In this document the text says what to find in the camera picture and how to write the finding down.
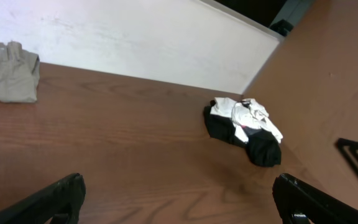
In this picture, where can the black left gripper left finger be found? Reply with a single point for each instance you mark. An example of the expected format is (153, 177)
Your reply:
(59, 202)

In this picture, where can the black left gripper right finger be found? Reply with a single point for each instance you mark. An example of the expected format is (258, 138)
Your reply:
(299, 202)

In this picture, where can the khaki green shorts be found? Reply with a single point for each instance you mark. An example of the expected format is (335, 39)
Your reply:
(19, 74)

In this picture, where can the black garment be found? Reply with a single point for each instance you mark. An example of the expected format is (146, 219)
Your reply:
(262, 148)

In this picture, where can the white garment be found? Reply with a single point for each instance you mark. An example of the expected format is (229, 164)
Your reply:
(247, 113)

